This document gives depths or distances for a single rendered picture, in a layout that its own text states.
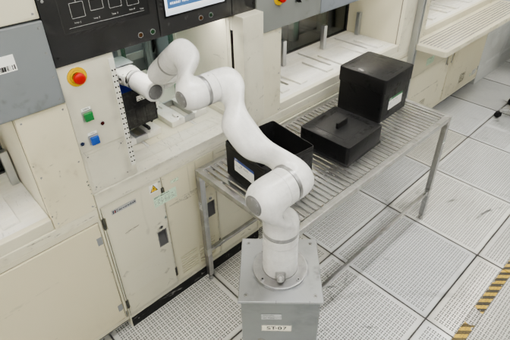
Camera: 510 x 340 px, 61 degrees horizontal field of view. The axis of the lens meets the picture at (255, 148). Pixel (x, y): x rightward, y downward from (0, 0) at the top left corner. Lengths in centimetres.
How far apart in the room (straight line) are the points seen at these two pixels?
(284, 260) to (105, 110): 83
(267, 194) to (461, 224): 201
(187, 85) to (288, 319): 85
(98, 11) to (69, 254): 95
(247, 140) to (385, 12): 205
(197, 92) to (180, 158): 69
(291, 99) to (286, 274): 112
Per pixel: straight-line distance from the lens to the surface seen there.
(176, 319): 240
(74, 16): 152
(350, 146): 199
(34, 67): 151
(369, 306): 247
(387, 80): 228
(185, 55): 140
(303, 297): 150
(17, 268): 185
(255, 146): 129
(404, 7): 308
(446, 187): 332
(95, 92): 163
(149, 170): 188
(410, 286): 261
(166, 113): 219
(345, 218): 288
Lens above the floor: 196
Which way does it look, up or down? 34 degrees down
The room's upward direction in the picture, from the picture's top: 1 degrees counter-clockwise
